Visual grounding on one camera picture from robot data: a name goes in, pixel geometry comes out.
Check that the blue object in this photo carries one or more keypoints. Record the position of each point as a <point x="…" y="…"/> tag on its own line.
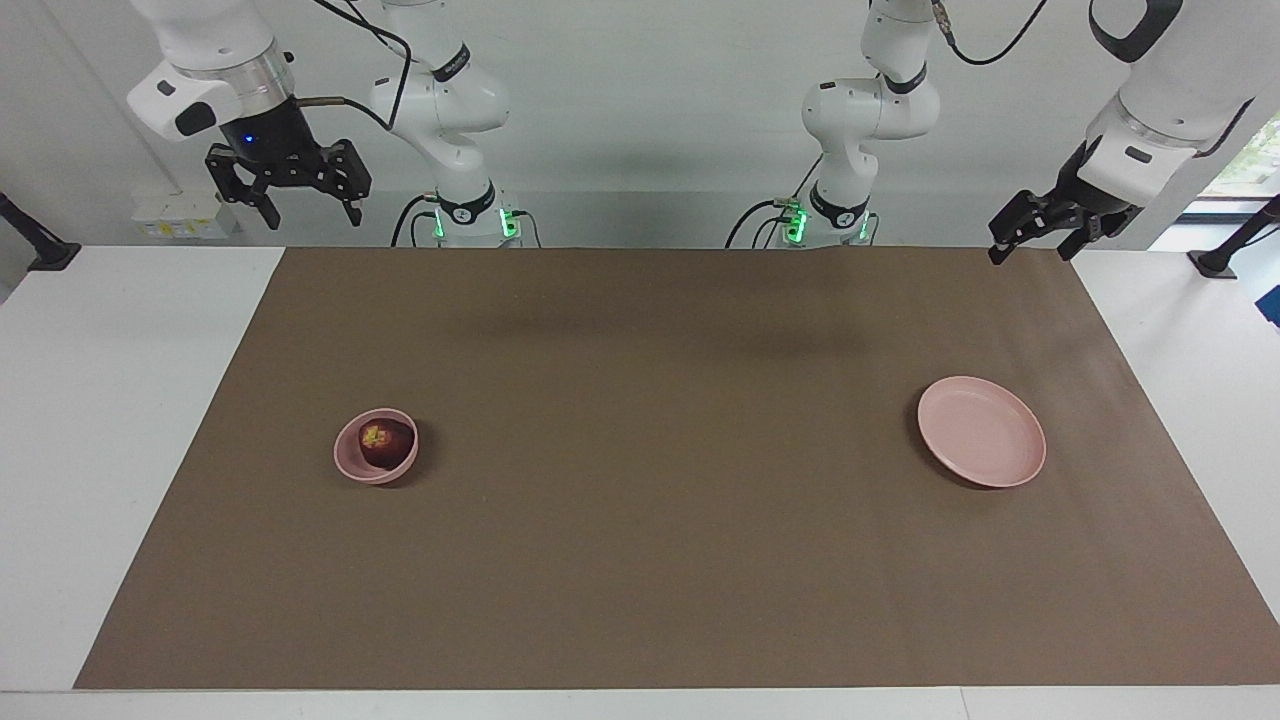
<point x="1272" y="305"/>

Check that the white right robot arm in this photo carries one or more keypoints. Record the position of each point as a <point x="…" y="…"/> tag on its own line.
<point x="450" y="100"/>

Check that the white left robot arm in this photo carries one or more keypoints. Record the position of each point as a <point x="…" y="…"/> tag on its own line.
<point x="1180" y="90"/>

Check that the pink bowl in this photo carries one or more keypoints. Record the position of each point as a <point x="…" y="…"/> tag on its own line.
<point x="350" y="465"/>

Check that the pink plate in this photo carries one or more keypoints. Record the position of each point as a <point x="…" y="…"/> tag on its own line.
<point x="985" y="435"/>

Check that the white wall socket box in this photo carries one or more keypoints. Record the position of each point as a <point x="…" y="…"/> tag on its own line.
<point x="180" y="215"/>

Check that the red apple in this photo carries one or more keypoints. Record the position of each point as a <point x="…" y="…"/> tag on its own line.
<point x="388" y="445"/>

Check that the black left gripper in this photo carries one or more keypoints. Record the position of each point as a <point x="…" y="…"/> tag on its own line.
<point x="1085" y="195"/>

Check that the black stand foot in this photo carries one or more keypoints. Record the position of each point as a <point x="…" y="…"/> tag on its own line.
<point x="45" y="255"/>
<point x="1225" y="258"/>

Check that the window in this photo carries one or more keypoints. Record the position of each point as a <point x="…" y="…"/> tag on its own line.
<point x="1250" y="165"/>

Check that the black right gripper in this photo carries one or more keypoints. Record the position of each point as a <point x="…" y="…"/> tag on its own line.
<point x="270" y="145"/>

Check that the brown table mat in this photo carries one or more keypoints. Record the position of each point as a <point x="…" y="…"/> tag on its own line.
<point x="640" y="560"/>

